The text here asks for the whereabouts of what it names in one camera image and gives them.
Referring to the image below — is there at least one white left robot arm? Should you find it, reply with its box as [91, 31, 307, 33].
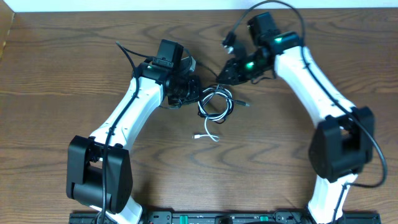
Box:
[66, 39, 201, 223]

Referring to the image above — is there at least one black usb cable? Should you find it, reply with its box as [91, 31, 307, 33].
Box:
[195, 60, 250, 124]

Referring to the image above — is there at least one white cable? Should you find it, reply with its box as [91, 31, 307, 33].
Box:
[192, 85, 234, 143]

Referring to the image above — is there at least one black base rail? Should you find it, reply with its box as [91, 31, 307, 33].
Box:
[68, 210, 382, 224]

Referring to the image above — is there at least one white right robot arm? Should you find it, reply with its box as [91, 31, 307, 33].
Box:
[217, 12, 374, 223]

